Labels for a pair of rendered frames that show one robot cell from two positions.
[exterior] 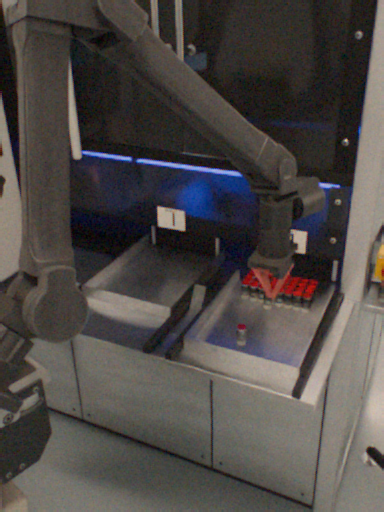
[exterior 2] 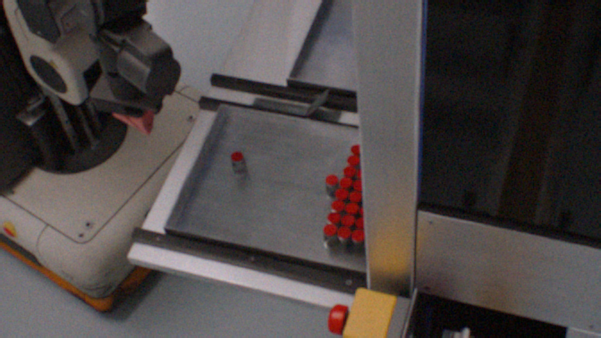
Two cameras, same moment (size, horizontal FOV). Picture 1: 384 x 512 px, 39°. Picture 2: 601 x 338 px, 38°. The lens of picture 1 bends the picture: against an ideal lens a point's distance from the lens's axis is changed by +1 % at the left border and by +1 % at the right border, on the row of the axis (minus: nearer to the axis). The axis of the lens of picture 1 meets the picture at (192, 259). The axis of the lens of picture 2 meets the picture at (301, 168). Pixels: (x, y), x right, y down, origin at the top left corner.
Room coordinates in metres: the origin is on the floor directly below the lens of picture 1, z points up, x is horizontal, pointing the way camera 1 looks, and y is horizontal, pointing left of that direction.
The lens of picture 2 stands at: (1.06, -1.00, 2.04)
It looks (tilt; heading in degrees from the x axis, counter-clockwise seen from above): 53 degrees down; 88
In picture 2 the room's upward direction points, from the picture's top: 8 degrees counter-clockwise
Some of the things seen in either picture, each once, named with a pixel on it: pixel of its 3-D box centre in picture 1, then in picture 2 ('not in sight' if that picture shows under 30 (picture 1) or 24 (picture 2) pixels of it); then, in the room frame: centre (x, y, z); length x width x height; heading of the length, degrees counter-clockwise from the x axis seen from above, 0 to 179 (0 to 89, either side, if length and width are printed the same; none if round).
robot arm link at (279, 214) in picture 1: (278, 210); (119, 46); (0.87, -0.15, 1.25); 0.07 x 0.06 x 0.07; 127
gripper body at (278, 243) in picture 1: (274, 242); (128, 76); (0.87, -0.15, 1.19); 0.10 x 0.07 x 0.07; 153
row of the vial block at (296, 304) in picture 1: (275, 296); (344, 196); (1.14, -0.21, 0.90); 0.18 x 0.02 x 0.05; 64
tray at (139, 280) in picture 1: (157, 271); (399, 48); (1.30, 0.10, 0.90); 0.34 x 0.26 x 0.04; 154
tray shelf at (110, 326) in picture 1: (202, 306); (335, 122); (1.16, -0.02, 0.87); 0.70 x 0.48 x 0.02; 64
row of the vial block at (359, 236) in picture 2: (280, 287); (372, 201); (1.18, -0.22, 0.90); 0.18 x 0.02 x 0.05; 64
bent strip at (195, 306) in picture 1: (188, 309); (289, 99); (1.09, 0.01, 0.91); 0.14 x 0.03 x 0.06; 154
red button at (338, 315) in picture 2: not in sight; (342, 320); (1.10, -0.46, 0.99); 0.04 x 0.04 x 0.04; 64
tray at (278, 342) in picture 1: (263, 316); (292, 188); (1.07, -0.17, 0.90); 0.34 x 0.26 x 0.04; 154
